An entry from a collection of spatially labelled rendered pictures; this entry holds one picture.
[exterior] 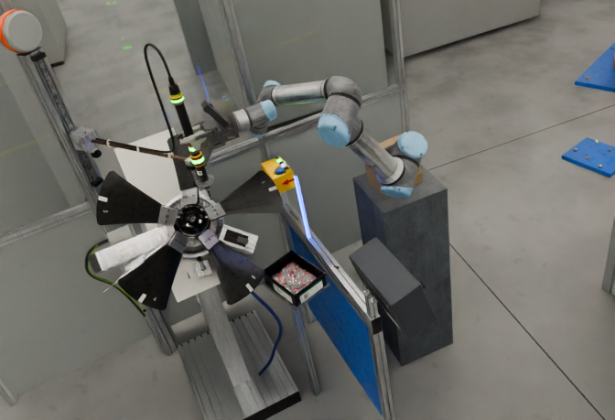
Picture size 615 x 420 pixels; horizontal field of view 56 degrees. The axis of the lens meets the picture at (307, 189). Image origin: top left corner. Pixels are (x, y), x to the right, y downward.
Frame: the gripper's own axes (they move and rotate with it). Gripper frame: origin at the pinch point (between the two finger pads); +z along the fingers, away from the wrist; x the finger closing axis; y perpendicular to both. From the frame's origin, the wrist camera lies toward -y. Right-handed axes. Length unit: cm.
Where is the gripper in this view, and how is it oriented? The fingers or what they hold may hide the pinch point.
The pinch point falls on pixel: (181, 137)
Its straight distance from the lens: 211.1
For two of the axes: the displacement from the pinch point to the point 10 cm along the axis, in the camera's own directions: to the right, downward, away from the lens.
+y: 1.7, 8.0, 5.8
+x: -4.2, -4.7, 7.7
